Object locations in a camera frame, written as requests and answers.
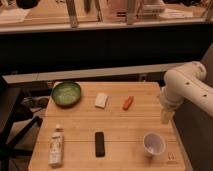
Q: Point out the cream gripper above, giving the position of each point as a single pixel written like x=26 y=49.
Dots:
x=166 y=115

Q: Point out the orange red pepper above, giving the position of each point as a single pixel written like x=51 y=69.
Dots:
x=128 y=102

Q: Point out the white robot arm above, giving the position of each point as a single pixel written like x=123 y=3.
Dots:
x=185 y=82

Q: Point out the green ceramic bowl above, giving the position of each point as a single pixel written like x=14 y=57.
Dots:
x=66 y=93

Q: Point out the white paper cup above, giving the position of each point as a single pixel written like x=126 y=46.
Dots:
x=153 y=144

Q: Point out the white sponge block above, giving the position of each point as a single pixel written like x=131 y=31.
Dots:
x=101 y=100

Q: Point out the black remote control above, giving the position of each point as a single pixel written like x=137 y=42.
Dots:
x=99 y=144

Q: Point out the white plastic bottle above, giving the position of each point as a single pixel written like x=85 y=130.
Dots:
x=56 y=147

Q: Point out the black chair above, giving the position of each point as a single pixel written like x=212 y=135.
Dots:
x=9 y=100

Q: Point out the metal rail bar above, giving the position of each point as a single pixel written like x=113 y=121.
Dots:
x=89 y=73

